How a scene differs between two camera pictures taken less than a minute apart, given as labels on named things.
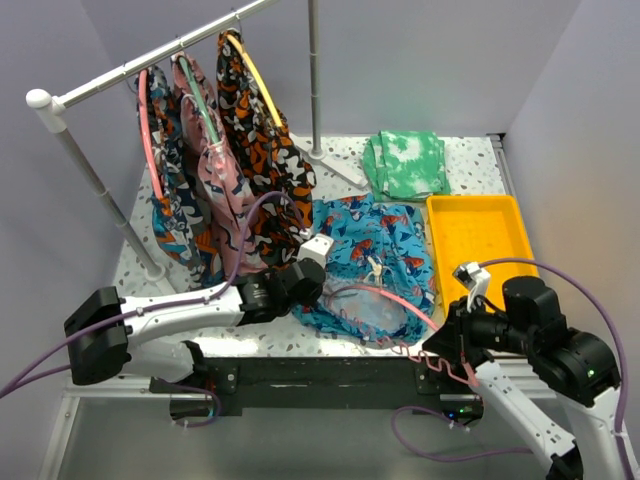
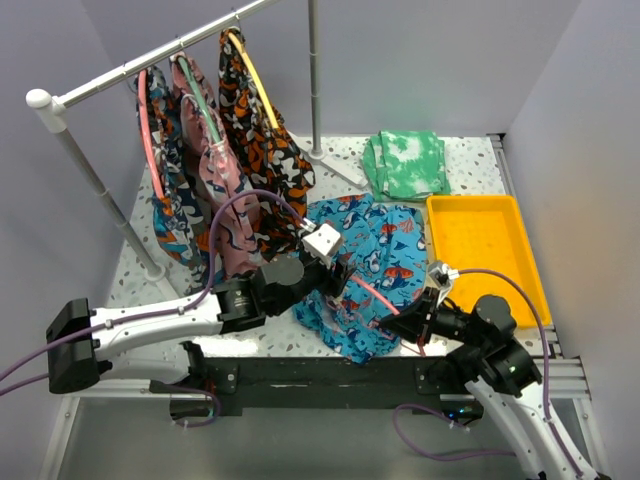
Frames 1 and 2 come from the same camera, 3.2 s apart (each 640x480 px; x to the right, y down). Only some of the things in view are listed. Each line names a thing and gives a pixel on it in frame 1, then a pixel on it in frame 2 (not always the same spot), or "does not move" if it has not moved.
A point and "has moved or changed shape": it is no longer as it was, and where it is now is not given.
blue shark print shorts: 379,277 has moved or changed shape
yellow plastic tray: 484,229 does not move
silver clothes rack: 45,105 does not move
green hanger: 199,94 does not move
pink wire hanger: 469,376 → 377,290
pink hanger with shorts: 143,74 does not move
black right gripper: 454,336 → 412,320
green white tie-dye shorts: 401,164 does not move
